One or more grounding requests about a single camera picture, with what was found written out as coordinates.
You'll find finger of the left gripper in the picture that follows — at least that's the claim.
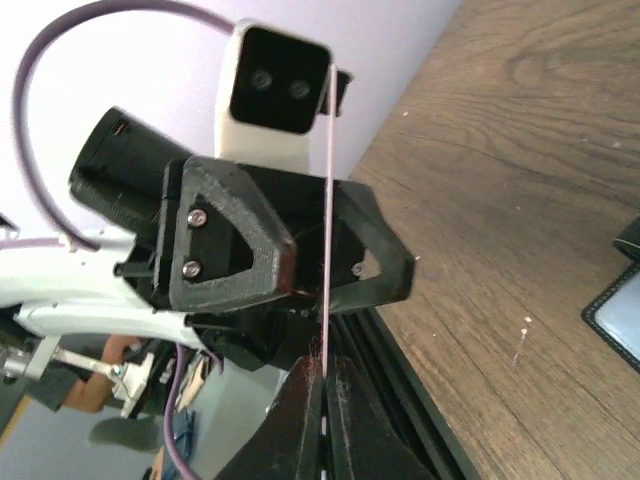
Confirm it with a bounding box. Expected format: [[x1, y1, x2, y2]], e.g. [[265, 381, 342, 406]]
[[168, 157, 297, 313], [329, 181, 415, 314]]

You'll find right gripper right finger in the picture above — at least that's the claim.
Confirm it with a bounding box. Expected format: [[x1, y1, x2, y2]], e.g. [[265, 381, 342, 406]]
[[325, 356, 433, 480]]

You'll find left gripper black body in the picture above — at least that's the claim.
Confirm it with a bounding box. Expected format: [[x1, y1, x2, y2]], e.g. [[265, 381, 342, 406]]
[[114, 159, 365, 370]]

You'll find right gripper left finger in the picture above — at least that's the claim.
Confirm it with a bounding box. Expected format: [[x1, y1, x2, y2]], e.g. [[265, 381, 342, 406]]
[[217, 356, 323, 480]]

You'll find red striped credit card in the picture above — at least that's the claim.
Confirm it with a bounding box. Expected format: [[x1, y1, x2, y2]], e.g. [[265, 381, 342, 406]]
[[321, 64, 337, 378]]

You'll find black leather card holder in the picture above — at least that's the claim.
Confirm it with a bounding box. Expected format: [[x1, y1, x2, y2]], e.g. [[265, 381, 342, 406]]
[[581, 217, 639, 373]]

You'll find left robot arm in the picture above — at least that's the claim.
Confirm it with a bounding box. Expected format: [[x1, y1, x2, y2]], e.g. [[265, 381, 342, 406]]
[[1, 108, 415, 370]]

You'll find person in background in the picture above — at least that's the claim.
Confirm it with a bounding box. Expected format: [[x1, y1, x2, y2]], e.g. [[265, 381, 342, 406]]
[[26, 334, 168, 452]]

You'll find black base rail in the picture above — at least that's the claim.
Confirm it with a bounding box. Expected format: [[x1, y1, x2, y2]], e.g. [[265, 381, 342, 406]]
[[331, 308, 480, 479]]

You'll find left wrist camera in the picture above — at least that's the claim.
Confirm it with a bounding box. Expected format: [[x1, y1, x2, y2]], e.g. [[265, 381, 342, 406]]
[[213, 19, 333, 175]]

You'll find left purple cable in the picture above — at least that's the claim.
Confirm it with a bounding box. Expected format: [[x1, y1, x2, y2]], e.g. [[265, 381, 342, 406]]
[[0, 0, 236, 251]]

